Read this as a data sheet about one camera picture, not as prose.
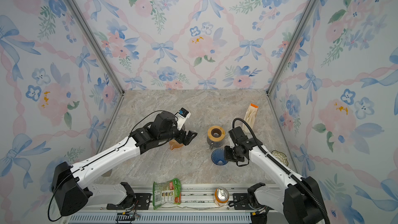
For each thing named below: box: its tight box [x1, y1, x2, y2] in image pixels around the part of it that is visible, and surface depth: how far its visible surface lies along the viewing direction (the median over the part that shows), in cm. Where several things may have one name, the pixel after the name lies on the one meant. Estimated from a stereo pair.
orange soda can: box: [214, 186, 230, 207], surface depth 68 cm
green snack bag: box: [152, 177, 182, 210], surface depth 76 cm
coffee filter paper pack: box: [242, 103, 260, 133], surface depth 97 cm
